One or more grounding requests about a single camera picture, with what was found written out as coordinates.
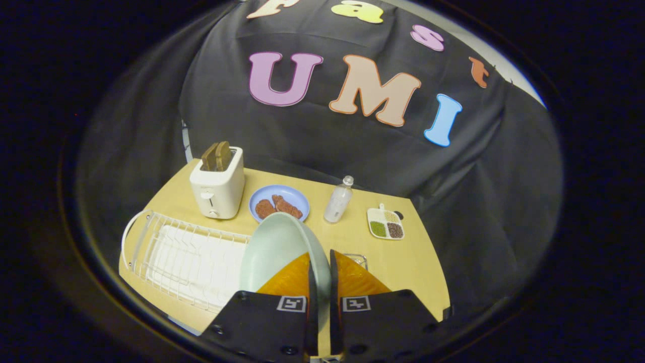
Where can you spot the brown meat patty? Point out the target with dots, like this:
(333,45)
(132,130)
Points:
(264,208)
(286,205)

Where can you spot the black backdrop cloth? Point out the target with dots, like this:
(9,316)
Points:
(383,146)

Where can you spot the white toaster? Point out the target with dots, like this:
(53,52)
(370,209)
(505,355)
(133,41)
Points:
(217,189)

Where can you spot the blue plate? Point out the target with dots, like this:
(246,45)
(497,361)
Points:
(287,196)

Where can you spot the clear bottle with white cap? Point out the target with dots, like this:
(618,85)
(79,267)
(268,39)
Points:
(337,201)

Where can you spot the brown toast slice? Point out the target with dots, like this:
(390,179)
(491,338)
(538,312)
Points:
(223,155)
(209,157)

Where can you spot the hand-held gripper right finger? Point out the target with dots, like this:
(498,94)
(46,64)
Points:
(334,302)

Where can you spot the pale green plate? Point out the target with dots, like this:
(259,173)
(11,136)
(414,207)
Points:
(274,249)

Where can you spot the white divided spice dish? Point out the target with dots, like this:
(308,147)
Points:
(385,223)

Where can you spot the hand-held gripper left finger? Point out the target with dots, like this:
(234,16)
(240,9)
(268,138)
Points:
(312,302)

